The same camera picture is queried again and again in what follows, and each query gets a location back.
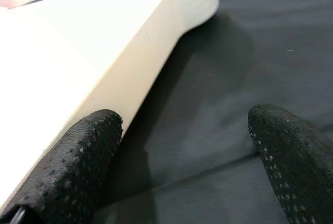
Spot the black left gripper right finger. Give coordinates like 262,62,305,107
247,104,333,224

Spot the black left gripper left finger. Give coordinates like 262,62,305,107
6,109,123,224

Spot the white plastic children table top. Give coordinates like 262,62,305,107
0,0,219,205

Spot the black tablecloth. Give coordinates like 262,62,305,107
19,0,333,224

